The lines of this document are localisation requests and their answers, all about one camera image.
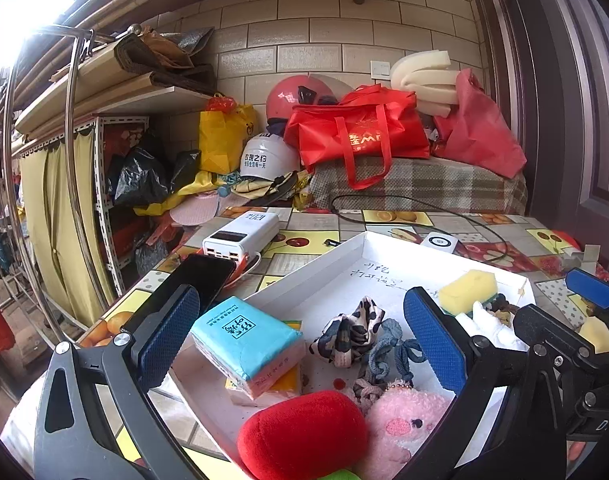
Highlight white power bank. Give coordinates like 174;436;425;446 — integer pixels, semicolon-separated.
201;211;280;262

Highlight black plastic bag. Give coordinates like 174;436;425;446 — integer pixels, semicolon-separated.
107;146;200;207

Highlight black smartphone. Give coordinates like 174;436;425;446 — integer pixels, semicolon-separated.
124;254;236;333

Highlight pink plush pig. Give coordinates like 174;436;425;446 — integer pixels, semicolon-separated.
355;380;451;479

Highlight yellow shopping bag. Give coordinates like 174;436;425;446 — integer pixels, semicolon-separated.
198;93;258;174

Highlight small white box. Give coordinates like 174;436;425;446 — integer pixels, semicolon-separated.
563;244;601;275

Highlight yellow green scrub sponge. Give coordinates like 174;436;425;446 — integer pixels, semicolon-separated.
438;270;498;316

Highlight red packet on table edge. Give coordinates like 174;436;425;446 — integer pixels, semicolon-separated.
552;230;581;252

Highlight red tote bag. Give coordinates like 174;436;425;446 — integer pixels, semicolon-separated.
284;84;431;191

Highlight white cardboard tray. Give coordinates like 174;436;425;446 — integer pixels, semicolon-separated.
171;232;535;465

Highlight grey blue hair tie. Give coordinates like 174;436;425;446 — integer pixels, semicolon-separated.
351;317;429;413

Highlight red plush apple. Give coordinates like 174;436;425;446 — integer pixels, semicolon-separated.
236;390;369;479

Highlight red fabric bag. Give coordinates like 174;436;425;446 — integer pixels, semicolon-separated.
431;68;527;179

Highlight teal tissue pack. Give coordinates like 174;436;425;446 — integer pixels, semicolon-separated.
190;297;306;399

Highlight plaid covered bench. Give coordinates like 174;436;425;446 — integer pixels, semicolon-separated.
310;157;528;214

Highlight chrome clothes rack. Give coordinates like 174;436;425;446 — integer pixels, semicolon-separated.
0;23;146;351

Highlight pink red helmet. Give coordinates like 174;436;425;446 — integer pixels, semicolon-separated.
265;75;338;136

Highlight white face mask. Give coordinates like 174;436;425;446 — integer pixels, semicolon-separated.
455;301;528;351

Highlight white helmet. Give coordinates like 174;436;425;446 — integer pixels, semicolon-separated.
239;133;300;181

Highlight round yellow sponge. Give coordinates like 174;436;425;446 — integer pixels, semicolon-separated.
579;316;609;353

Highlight cream foam roll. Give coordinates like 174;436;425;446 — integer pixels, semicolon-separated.
390;50;459;118

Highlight black cable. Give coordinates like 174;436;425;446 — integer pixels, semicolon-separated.
331;194;511;264

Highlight yellow curtain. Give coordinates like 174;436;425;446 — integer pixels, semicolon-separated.
20;133;116;326

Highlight white wireless charger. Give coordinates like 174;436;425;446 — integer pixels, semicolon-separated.
421;232;459;254

